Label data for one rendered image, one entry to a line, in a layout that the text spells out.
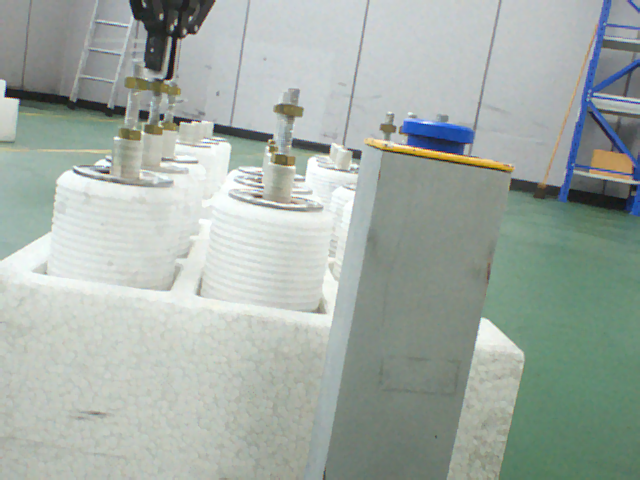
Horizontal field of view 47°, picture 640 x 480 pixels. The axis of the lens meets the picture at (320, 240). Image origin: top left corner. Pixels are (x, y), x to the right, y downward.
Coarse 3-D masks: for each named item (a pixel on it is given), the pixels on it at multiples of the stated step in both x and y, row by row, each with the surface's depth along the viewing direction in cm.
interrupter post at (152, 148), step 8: (144, 136) 67; (152, 136) 67; (160, 136) 68; (144, 144) 67; (152, 144) 67; (160, 144) 68; (144, 152) 67; (152, 152) 67; (160, 152) 68; (144, 160) 67; (152, 160) 68; (160, 160) 68
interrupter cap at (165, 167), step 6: (108, 156) 67; (162, 162) 71; (168, 162) 72; (144, 168) 65; (150, 168) 65; (156, 168) 65; (162, 168) 65; (168, 168) 66; (174, 168) 68; (180, 168) 69; (186, 168) 69
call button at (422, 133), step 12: (408, 120) 40; (420, 120) 40; (408, 132) 40; (420, 132) 39; (432, 132) 39; (444, 132) 39; (456, 132) 39; (468, 132) 40; (408, 144) 41; (420, 144) 40; (432, 144) 40; (444, 144) 40; (456, 144) 40
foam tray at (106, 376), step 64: (192, 256) 67; (0, 320) 50; (64, 320) 51; (128, 320) 51; (192, 320) 51; (256, 320) 52; (320, 320) 53; (0, 384) 51; (64, 384) 52; (128, 384) 52; (192, 384) 52; (256, 384) 53; (512, 384) 54; (0, 448) 52; (64, 448) 52; (128, 448) 53; (192, 448) 53; (256, 448) 54
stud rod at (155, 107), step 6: (156, 78) 67; (156, 96) 67; (162, 96) 67; (156, 102) 67; (150, 108) 68; (156, 108) 67; (150, 114) 67; (156, 114) 67; (150, 120) 67; (156, 120) 68
